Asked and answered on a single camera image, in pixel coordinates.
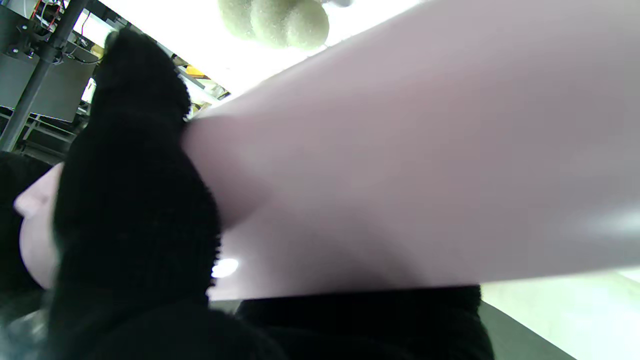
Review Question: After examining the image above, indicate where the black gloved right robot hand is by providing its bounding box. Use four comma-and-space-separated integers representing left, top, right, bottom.
0, 151, 52, 321

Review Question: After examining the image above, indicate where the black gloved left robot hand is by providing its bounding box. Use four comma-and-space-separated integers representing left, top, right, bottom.
47, 27, 496, 360

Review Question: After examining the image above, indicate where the pink thermos lid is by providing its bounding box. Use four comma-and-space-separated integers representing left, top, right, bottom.
13, 162, 66, 291

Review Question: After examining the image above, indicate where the sponge cup brush red handle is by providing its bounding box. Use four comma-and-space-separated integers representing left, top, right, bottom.
217, 0, 331, 50

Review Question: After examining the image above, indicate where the pink thermos bottle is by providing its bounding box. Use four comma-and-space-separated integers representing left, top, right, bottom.
182, 0, 640, 302

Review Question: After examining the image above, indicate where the grey metal frame post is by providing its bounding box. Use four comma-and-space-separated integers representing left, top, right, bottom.
0, 0, 89, 152

